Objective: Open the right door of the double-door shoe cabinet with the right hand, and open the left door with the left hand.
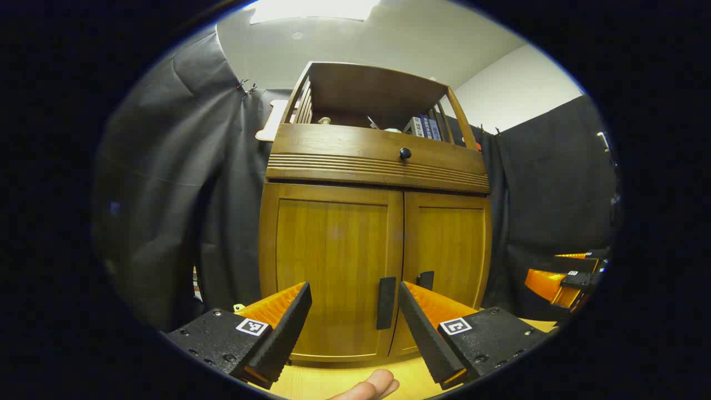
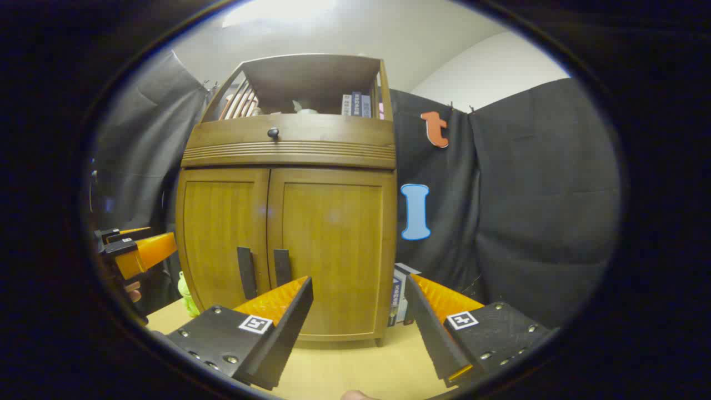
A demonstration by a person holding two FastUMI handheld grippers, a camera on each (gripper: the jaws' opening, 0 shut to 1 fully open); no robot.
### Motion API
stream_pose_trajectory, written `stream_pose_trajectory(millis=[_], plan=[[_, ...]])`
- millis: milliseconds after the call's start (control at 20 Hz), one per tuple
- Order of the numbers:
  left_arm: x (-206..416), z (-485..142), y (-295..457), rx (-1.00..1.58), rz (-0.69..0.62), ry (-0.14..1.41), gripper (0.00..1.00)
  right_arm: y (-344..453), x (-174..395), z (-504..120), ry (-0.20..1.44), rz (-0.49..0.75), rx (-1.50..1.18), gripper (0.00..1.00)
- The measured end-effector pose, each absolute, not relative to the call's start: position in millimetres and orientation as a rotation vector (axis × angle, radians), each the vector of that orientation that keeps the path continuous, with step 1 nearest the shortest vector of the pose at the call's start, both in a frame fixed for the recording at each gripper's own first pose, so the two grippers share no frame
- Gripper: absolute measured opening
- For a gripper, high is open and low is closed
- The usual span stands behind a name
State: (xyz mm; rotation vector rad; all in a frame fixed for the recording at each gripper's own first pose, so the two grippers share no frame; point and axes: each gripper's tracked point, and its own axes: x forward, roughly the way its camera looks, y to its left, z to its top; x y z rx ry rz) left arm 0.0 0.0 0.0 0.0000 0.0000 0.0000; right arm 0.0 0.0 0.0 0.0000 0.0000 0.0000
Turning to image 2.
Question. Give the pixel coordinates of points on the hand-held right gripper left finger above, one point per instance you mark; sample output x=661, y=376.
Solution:
x=289, y=333

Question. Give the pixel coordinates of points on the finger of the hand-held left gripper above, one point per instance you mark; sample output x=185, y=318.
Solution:
x=150, y=253
x=125, y=232

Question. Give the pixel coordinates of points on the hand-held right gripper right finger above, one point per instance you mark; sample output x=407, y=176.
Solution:
x=433, y=339

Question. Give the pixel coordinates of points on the wooden shoe cabinet door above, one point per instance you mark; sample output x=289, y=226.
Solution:
x=333, y=233
x=216, y=222

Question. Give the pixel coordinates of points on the wooden double-door shoe cabinet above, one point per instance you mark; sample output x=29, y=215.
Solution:
x=289, y=153

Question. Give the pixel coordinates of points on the wooden cabinet drawer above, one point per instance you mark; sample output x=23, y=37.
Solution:
x=333, y=130

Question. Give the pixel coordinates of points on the blue white box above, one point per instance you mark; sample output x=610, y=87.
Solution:
x=399, y=294

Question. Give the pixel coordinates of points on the green plush toy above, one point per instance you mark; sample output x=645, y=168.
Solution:
x=188, y=297

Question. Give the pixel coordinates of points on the black round drawer knob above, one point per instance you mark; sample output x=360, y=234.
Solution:
x=273, y=133

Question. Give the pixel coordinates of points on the black backdrop cloth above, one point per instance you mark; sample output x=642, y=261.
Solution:
x=527, y=194

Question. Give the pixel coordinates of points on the small white object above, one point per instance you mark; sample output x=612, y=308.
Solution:
x=304, y=108

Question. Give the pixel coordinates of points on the blue grey book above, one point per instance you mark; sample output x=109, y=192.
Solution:
x=366, y=105

